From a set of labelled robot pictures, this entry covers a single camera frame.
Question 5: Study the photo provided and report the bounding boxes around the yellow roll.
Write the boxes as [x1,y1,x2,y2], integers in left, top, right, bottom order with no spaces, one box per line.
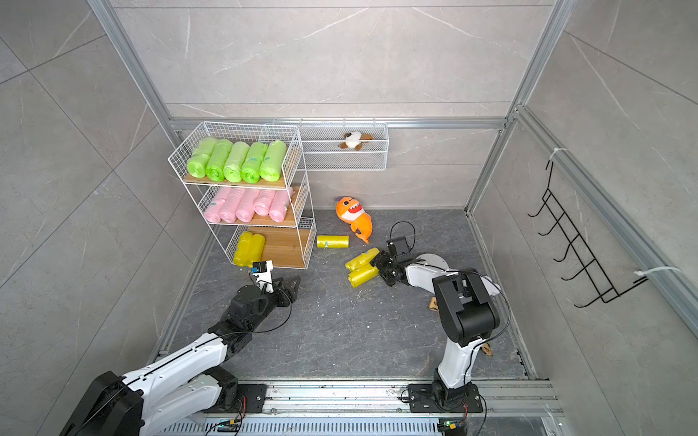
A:
[247,234,265,267]
[345,247,380,272]
[316,235,349,249]
[348,263,379,288]
[233,231,253,267]

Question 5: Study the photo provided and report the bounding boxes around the pink roll small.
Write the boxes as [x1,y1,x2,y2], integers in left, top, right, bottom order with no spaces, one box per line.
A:
[204,187,232,223]

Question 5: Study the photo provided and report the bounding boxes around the green roll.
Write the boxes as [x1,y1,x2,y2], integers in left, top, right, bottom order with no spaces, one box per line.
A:
[186,137,218,179]
[259,140,287,183]
[205,139,233,183]
[241,142,268,185]
[224,142,250,183]

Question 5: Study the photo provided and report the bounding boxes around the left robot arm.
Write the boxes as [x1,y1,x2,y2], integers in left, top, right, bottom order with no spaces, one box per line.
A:
[61,276,301,435]

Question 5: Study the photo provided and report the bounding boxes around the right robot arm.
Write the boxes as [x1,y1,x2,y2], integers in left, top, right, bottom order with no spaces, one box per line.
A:
[371,237,501,413]

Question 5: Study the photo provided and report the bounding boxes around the orange shark plush toy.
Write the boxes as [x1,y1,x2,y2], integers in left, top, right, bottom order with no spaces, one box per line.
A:
[336,196,373,243]

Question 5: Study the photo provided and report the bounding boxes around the brown white plush toy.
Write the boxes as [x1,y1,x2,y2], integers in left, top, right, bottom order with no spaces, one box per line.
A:
[339,131,374,151]

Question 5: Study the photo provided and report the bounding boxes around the white round handled brush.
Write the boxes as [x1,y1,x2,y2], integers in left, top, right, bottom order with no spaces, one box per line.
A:
[416,253,502,298]

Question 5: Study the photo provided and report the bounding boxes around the white wire three-tier shelf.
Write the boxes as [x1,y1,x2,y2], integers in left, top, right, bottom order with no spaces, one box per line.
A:
[168,122,316,269]

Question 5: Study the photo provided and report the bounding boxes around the white wire wall basket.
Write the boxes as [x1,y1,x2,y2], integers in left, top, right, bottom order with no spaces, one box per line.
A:
[256,121,390,172]

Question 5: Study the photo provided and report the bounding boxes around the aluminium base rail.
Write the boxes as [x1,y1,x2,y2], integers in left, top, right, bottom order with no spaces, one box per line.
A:
[136,380,567,435]

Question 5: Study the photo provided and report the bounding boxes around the black wall hook rack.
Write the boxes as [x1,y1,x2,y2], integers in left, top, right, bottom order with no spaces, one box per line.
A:
[527,161,649,309]

